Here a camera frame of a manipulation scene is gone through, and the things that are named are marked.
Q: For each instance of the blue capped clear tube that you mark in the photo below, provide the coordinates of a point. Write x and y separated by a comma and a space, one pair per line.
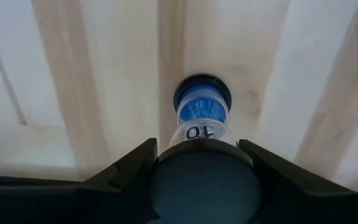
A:
202, 112

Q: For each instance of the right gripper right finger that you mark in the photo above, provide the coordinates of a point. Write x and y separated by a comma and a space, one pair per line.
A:
291, 193

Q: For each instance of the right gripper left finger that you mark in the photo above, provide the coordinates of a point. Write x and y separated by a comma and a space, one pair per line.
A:
120, 193

